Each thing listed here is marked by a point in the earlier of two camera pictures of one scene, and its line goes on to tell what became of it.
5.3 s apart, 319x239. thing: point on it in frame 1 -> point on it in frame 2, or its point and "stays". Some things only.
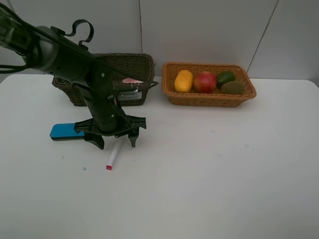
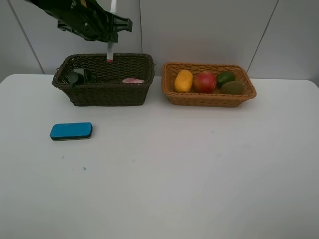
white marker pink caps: [111, 161] -> [110, 45]
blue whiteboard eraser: [65, 131] stays
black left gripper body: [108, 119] -> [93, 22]
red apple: [205, 82] stays
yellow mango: [183, 81] stays
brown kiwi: [236, 87] stays
